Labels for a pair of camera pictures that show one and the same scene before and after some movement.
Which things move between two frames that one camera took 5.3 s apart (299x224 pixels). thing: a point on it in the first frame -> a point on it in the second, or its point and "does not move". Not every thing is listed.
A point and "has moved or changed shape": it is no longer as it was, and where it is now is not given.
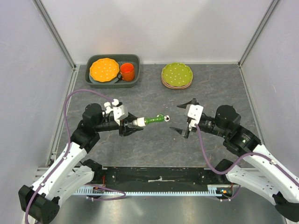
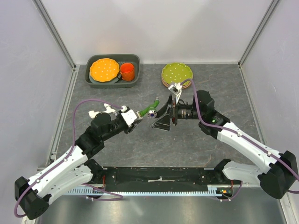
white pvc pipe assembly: [108, 109] does not move
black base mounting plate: [159, 177] does not move
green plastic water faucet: [159, 118] has moved or changed shape
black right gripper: [184, 133] -> [163, 122]
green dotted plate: [177, 74] does not move
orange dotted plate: [104, 70] does not move
